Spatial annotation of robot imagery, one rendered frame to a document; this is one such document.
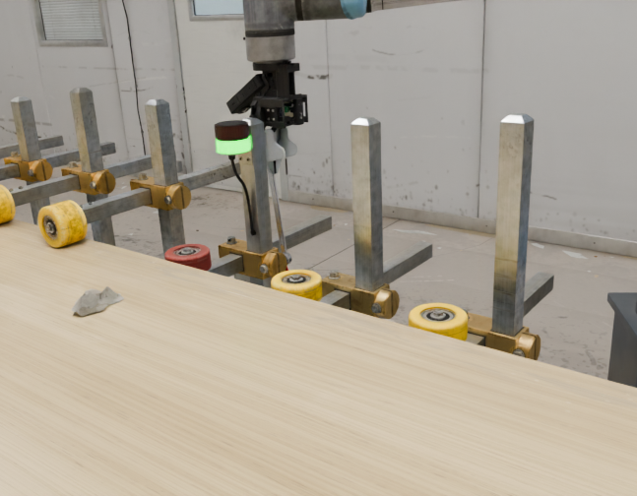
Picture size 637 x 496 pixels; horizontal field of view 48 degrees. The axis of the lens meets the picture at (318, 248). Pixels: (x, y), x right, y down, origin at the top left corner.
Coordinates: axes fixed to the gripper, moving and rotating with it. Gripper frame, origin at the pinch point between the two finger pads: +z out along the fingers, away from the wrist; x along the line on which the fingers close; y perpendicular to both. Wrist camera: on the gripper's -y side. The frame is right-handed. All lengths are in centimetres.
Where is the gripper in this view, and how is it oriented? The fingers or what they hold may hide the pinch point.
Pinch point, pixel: (271, 166)
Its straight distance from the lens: 139.6
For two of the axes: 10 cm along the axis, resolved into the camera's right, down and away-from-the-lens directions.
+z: 0.5, 9.4, 3.4
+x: 6.1, -3.0, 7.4
